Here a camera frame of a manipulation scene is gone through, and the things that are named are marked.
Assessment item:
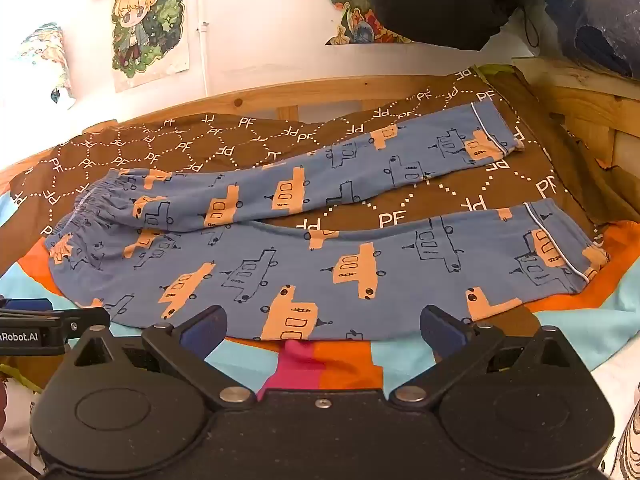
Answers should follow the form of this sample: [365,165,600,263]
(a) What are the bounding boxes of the colourful floral cloth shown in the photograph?
[307,0,417,47]

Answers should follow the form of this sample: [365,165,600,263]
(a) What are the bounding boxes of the cartoon figure wall poster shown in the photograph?
[111,0,192,94]

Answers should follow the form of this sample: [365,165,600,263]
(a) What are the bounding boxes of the blue pants with orange print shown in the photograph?
[44,101,611,342]

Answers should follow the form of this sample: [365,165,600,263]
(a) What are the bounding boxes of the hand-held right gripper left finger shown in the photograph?
[62,305,258,408]

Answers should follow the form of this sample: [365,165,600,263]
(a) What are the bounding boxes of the wooden bed frame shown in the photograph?
[0,57,640,196]

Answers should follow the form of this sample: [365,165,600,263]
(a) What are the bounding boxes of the white patterned cloth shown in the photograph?
[597,385,640,480]

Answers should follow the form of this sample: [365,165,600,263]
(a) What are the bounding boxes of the pale torn wall poster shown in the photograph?
[10,22,77,111]

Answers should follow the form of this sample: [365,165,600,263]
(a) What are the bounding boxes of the white wall pipe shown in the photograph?
[198,20,212,97]

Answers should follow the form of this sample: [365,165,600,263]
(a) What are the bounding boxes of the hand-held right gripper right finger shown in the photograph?
[387,305,577,408]

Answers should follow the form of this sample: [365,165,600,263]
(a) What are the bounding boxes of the black hanging cloth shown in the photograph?
[367,0,547,52]

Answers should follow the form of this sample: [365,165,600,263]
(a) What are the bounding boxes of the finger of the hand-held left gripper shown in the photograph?
[52,306,111,345]

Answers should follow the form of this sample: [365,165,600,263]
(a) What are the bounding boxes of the brown patterned blanket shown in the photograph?
[0,62,626,271]

